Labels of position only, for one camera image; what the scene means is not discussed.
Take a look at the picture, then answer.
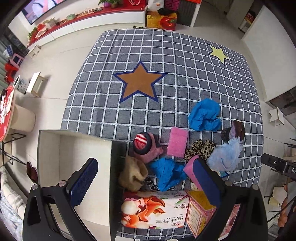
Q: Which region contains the blue white ceramic vase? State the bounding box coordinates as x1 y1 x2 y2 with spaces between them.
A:
13 75 29 94

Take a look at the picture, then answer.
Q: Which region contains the pink sponge block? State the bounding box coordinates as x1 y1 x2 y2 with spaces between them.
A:
183 155 202 191
167 128 188 158

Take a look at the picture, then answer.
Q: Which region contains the light blue fluffy duster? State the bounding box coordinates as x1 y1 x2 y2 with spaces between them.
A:
207 137 243 172

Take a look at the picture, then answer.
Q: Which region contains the red gift bag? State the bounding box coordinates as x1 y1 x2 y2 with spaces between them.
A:
123 0 147 6

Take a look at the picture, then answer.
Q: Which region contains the leopard print scrunchie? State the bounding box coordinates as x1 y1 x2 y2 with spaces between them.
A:
184 139 216 162

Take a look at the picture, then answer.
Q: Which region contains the potted green plant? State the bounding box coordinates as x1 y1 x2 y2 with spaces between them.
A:
98 0 123 9

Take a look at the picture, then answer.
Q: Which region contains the red plastic stool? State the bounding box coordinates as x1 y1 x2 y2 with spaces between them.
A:
4 63 18 84

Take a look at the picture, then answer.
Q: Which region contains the pink navy knit hat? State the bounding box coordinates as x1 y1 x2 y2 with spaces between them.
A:
132 132 164 164

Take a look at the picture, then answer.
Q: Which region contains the white shopping bag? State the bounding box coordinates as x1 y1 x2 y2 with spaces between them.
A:
147 0 164 11

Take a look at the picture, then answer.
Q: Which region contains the red yellow gift box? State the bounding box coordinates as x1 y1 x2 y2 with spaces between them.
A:
147 11 177 31

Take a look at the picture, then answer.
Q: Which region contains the blue mesh cloth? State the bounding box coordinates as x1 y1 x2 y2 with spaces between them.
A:
149 157 187 192
188 98 222 132

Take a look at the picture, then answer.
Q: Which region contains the red round table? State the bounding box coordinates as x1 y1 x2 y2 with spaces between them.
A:
0 85 36 142

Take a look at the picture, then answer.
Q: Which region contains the red white tv cabinet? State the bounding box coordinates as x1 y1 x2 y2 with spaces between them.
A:
28 4 147 50

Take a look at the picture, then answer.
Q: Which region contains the pink plastic stool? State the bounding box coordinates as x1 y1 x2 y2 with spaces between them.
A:
10 53 24 69

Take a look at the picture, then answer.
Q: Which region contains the grey checked star rug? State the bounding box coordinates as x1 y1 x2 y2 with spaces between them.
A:
61 29 263 187

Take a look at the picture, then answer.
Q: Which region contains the wall television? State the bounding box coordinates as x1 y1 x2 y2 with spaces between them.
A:
22 0 64 25

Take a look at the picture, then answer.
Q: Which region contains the white storage box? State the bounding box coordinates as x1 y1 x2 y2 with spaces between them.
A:
37 130 124 240

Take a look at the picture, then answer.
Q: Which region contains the purple brown headband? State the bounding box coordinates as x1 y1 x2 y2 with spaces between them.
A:
221 120 245 143

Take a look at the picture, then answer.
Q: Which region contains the floral tissue pack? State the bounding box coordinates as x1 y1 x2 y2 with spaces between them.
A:
121 190 190 229

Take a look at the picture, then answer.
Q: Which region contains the beige knit hat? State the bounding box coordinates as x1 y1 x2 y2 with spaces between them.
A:
118 156 149 192

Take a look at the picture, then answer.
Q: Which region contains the pink yellow paper box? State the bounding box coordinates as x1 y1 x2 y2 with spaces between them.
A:
186 190 240 240

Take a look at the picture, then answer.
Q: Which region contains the small white wooden stool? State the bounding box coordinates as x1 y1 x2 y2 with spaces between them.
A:
26 72 48 97

